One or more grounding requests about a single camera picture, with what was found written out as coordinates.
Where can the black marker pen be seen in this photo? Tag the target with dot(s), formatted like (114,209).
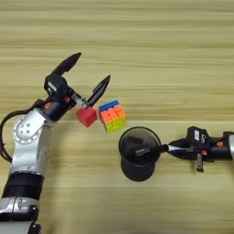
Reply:
(146,151)

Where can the multicoloured puzzle cube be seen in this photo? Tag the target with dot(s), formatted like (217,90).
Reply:
(113,117)

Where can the red cube block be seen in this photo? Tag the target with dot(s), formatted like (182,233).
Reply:
(87,116)

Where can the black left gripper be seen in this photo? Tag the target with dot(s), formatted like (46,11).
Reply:
(59,106)

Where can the white silver pen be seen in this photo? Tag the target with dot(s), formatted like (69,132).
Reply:
(173,148)

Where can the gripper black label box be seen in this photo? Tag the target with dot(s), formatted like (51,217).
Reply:
(198,137)
(56,85)

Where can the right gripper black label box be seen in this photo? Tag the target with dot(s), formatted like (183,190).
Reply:
(198,137)

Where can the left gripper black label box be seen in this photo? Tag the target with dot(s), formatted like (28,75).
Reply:
(56,85)

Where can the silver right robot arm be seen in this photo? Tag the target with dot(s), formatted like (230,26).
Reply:
(231,146)

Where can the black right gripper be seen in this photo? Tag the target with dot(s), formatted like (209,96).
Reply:
(218,151)

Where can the black mesh pen cup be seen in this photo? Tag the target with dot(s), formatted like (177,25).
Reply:
(138,170)

